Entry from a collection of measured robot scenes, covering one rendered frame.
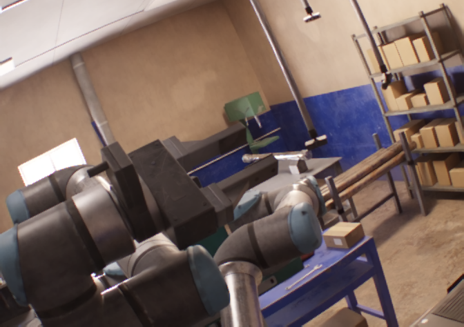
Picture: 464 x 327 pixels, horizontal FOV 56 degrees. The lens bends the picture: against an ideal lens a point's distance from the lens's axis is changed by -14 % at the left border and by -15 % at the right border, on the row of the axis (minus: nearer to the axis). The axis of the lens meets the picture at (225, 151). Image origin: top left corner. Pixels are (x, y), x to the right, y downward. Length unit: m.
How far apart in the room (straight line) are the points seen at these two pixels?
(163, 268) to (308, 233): 0.56
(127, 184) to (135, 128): 7.33
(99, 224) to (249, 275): 0.60
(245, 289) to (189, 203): 0.52
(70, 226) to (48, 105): 7.21
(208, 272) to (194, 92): 7.60
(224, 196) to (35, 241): 0.22
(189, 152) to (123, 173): 0.13
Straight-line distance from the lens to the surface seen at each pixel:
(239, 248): 1.10
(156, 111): 7.94
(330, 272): 2.90
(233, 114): 7.75
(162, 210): 0.55
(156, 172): 0.58
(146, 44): 8.08
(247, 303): 1.02
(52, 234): 0.54
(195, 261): 0.59
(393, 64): 5.19
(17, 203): 1.09
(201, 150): 0.62
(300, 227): 1.09
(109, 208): 0.54
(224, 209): 0.55
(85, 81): 7.57
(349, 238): 3.01
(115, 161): 0.51
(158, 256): 0.62
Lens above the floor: 2.06
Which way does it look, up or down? 8 degrees down
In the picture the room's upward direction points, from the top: 23 degrees counter-clockwise
